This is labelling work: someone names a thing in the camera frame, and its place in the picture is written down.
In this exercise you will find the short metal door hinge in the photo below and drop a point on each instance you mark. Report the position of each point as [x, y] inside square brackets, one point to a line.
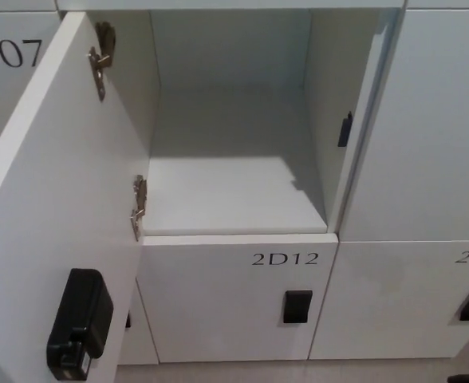
[138, 205]

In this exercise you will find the black lock box on door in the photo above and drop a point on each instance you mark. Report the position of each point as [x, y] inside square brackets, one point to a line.
[83, 319]

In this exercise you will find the black lock on 2D12 door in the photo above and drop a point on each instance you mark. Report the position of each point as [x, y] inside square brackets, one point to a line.
[297, 306]

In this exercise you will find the white locker door 2D12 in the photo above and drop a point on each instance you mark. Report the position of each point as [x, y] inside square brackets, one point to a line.
[226, 307]

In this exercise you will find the white locker door D07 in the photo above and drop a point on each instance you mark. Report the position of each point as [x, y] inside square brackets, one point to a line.
[7, 80]

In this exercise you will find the black latch strike plate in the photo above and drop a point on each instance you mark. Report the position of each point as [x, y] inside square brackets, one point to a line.
[345, 129]

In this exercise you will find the small black lock edge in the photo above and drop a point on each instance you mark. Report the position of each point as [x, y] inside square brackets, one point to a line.
[127, 319]

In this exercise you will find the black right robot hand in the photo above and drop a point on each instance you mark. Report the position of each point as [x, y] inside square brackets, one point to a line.
[467, 380]

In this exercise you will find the plain white locker door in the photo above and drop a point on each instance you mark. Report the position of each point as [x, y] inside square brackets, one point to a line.
[430, 127]

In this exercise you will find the white locker door cut-off number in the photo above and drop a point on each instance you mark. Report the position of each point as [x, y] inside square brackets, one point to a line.
[402, 303]

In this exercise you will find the white open locker compartment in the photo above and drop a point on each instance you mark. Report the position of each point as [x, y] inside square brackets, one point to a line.
[234, 119]

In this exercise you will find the long metal door hinge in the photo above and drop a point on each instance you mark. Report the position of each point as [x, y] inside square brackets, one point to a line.
[102, 60]

